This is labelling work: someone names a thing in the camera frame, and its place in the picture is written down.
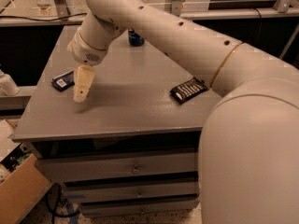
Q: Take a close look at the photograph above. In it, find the black cable on floor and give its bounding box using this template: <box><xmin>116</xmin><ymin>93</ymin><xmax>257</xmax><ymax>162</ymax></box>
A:
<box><xmin>45</xmin><ymin>184</ymin><xmax>80</xmax><ymax>218</ymax></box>

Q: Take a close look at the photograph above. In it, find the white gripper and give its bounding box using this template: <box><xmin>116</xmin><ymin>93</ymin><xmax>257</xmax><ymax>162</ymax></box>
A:
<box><xmin>67</xmin><ymin>28</ymin><xmax>107</xmax><ymax>103</ymax></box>

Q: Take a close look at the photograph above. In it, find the top grey drawer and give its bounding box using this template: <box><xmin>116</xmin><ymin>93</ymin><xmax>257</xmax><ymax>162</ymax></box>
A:
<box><xmin>36</xmin><ymin>148</ymin><xmax>197</xmax><ymax>182</ymax></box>

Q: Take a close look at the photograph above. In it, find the grey metal frame rail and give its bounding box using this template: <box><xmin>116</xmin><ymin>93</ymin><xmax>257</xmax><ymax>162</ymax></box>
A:
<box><xmin>0</xmin><ymin>0</ymin><xmax>299</xmax><ymax>26</ymax></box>

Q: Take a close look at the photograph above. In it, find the bottom grey drawer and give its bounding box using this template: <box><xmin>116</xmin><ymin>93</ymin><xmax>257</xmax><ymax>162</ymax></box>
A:
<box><xmin>80</xmin><ymin>197</ymin><xmax>199</xmax><ymax>217</ymax></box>

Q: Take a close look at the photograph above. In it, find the middle grey drawer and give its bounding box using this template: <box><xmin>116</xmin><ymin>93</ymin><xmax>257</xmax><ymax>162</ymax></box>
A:
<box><xmin>64</xmin><ymin>180</ymin><xmax>199</xmax><ymax>203</ymax></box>

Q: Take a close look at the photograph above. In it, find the blue pepsi soda can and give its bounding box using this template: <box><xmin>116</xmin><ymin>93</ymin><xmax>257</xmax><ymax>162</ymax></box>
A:
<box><xmin>128</xmin><ymin>30</ymin><xmax>145</xmax><ymax>47</ymax></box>

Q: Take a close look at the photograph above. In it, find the brown cardboard box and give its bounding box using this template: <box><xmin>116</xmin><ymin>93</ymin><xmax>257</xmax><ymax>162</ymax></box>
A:
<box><xmin>0</xmin><ymin>119</ymin><xmax>51</xmax><ymax>224</ymax></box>

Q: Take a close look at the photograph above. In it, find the grey drawer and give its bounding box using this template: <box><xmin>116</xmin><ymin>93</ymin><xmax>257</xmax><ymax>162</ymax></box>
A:
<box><xmin>64</xmin><ymin>180</ymin><xmax>199</xmax><ymax>203</ymax></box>
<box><xmin>36</xmin><ymin>148</ymin><xmax>197</xmax><ymax>182</ymax></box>
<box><xmin>80</xmin><ymin>197</ymin><xmax>199</xmax><ymax>217</ymax></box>

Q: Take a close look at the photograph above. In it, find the white cylindrical post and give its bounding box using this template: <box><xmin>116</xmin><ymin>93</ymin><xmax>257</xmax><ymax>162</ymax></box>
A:
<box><xmin>0</xmin><ymin>69</ymin><xmax>20</xmax><ymax>96</ymax></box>

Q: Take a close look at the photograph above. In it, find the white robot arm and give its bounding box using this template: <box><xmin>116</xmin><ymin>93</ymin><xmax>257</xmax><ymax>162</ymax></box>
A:
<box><xmin>71</xmin><ymin>0</ymin><xmax>299</xmax><ymax>224</ymax></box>

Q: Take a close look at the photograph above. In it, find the black cable on rail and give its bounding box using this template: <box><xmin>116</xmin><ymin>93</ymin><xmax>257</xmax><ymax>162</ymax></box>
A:
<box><xmin>0</xmin><ymin>12</ymin><xmax>88</xmax><ymax>22</ymax></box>

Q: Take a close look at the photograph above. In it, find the grey drawer cabinet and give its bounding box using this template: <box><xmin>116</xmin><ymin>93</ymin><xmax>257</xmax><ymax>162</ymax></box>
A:
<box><xmin>14</xmin><ymin>26</ymin><xmax>220</xmax><ymax>210</ymax></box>

